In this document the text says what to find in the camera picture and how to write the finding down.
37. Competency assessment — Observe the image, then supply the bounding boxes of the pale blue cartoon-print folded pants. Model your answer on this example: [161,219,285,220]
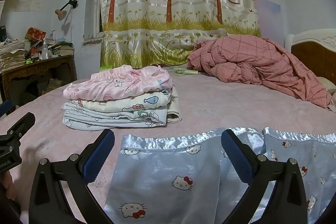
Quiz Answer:
[63,105,168,131]

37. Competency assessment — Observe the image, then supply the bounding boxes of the white window frame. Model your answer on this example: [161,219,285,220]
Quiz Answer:
[91,0,110,40]

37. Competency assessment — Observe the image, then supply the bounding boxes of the brown cardboard box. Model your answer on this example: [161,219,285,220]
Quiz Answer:
[46,78,68,94]

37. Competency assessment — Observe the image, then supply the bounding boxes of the pale purple wall sheet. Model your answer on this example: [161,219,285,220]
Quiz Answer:
[253,0,280,39]

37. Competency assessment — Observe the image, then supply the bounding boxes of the pink checked quilt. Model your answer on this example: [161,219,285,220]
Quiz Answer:
[187,35,333,109]

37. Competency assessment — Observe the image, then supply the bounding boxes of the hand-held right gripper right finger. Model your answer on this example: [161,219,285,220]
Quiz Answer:
[221,129,308,224]

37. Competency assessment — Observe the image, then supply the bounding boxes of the stack of papers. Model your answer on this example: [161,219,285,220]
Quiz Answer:
[0,39,29,74]

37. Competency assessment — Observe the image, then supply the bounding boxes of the pink wall lamp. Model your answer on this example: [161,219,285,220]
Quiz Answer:
[55,0,78,21]

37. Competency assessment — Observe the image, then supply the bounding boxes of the tree-print satin curtain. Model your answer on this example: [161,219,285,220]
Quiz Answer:
[100,0,262,70]

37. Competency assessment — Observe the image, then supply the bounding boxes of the stack of books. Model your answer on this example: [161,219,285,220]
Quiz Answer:
[51,40,75,58]

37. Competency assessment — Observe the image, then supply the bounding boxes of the beige pillow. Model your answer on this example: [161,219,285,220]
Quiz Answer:
[316,76,336,96]

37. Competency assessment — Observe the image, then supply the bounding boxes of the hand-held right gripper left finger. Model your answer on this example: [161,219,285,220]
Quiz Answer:
[28,129,116,224]

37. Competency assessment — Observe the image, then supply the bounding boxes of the pink cartoon-print folded pants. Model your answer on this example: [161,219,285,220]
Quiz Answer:
[63,65,175,102]

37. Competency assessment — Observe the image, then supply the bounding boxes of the carved wooden desk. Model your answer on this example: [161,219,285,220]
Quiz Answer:
[0,54,76,109]

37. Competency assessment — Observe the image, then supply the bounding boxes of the beige folded cloth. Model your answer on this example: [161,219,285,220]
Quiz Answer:
[165,87,183,124]

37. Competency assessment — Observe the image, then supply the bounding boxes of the red cardboard box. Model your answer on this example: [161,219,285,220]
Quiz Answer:
[25,27,47,42]

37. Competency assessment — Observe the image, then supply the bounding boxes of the pink bed sheet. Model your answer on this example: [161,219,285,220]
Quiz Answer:
[0,70,336,224]

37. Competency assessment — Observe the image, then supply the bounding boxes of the blue satin cat-print pants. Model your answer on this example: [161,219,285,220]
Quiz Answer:
[104,127,336,224]

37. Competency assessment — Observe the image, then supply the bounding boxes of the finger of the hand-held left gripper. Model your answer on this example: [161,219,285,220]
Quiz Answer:
[7,112,36,141]
[0,100,12,117]

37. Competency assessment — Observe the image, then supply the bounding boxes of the white and wooden headboard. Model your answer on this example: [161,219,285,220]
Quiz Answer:
[285,29,336,75]

